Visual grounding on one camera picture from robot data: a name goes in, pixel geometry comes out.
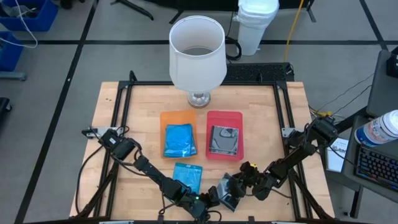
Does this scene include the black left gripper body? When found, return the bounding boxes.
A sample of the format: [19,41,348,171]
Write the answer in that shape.
[183,192,215,220]

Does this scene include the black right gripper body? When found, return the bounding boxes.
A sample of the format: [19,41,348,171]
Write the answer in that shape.
[244,170,272,194]

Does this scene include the red translucent plastic bin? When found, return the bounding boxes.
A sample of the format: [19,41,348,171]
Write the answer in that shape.
[205,110,245,162]

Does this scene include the white printed paper sheet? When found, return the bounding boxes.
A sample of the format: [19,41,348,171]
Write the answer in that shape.
[325,136,349,174]

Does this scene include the orange translucent plastic bin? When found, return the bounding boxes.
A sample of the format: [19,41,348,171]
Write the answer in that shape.
[159,109,199,159]

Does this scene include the grey desk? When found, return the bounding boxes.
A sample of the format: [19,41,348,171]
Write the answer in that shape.
[340,114,398,205]

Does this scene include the black perforated panel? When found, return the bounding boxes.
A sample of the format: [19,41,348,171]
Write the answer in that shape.
[224,62,295,83]

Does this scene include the white shade silver table lamp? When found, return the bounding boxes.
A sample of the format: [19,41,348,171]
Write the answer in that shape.
[169,15,228,109]

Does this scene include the black backlit keyboard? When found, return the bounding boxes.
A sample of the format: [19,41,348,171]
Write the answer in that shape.
[354,146,398,191]

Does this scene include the white wipes canister blue label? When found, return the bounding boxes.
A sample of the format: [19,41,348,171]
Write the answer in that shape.
[354,109,398,147]

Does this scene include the white trash bin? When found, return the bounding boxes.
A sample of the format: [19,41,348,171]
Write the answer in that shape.
[233,0,280,57]

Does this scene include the grey flat panel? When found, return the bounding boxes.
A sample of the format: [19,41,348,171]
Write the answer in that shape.
[366,49,398,118]

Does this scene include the black device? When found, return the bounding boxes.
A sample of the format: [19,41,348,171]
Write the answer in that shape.
[386,46,398,78]

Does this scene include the black floor object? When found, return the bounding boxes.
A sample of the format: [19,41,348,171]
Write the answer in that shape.
[0,97,13,124]

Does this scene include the grey shelf foot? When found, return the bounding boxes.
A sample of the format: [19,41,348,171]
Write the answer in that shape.
[0,70,28,82]

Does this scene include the blue plastic storage bin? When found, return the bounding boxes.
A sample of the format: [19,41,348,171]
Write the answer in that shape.
[0,30,25,72]
[0,0,59,32]

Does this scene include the yellow plug cable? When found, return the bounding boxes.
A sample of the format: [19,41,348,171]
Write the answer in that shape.
[309,107,333,118]

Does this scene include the black looped floor cable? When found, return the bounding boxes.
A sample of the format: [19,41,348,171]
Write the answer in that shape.
[224,11,243,62]

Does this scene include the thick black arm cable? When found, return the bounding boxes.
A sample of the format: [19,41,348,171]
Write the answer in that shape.
[74,146,105,216]

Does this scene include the thin black cable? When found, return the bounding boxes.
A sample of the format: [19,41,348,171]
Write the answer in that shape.
[317,73,376,115]

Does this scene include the black aluminium table frame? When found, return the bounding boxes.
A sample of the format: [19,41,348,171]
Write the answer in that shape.
[70,70,335,224]

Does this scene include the white cable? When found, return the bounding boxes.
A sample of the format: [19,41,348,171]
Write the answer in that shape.
[0,0,39,49]

